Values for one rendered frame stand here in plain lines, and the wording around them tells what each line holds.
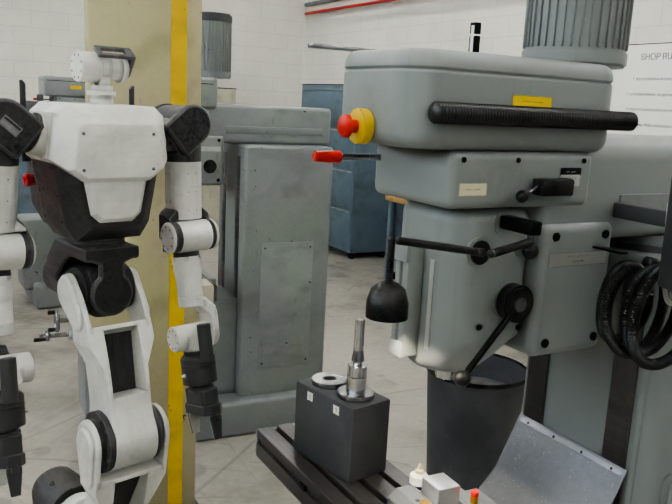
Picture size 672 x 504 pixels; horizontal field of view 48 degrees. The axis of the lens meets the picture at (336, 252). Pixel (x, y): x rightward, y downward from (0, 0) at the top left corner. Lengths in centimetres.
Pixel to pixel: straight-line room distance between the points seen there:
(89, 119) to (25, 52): 851
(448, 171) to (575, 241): 33
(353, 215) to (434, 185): 745
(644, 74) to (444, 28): 270
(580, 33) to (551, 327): 55
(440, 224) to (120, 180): 75
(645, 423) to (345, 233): 733
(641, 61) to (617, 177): 509
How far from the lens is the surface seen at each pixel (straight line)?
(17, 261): 174
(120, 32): 293
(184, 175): 189
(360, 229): 882
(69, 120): 170
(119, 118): 174
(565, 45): 152
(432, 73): 123
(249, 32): 1100
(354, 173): 868
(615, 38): 154
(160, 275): 304
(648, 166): 163
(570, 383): 181
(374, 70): 130
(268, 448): 207
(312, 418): 191
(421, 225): 140
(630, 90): 666
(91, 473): 185
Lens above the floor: 180
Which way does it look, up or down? 11 degrees down
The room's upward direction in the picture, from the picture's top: 3 degrees clockwise
